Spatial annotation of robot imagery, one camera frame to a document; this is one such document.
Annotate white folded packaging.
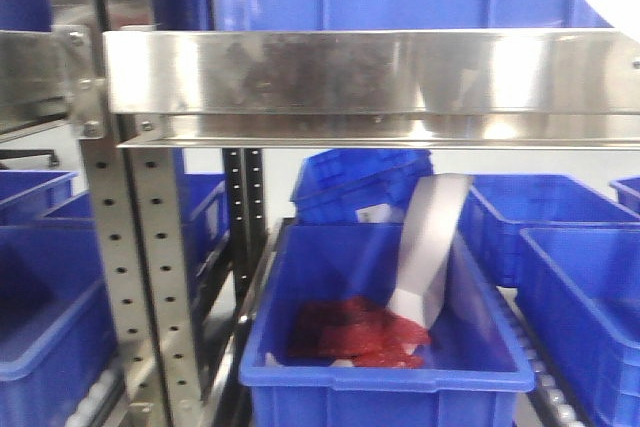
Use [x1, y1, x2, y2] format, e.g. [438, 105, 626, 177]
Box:
[387, 173, 473, 330]

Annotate shelf steel beam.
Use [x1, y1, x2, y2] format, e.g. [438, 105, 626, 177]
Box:
[1, 30, 68, 136]
[104, 29, 639, 150]

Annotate right shelf steel beam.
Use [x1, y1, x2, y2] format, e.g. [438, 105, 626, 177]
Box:
[104, 29, 639, 150]

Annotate blue bin with red bags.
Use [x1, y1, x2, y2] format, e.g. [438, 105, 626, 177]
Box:
[239, 224, 535, 426]

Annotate blue bin right rear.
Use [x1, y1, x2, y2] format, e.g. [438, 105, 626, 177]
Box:
[459, 173, 639, 288]

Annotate tilted blue bin behind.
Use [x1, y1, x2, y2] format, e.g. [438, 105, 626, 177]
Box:
[291, 148, 433, 225]

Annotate left shelf steel beam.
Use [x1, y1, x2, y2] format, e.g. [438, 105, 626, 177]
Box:
[1, 30, 68, 136]

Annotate blue bin left rear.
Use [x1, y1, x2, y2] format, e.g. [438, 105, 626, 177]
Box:
[1, 170, 78, 226]

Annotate black perforated rear post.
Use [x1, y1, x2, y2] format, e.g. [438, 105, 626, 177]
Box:
[222, 147, 266, 308]

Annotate blue bin right front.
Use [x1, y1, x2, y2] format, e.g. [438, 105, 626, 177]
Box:
[516, 228, 639, 426]

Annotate right shelf perforated steel post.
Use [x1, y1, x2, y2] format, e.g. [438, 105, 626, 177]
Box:
[70, 0, 209, 426]

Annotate blue bin left front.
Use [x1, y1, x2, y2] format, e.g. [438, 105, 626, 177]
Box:
[1, 227, 116, 426]

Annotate red plastic bags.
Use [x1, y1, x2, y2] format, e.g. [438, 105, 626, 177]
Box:
[287, 296, 431, 369]

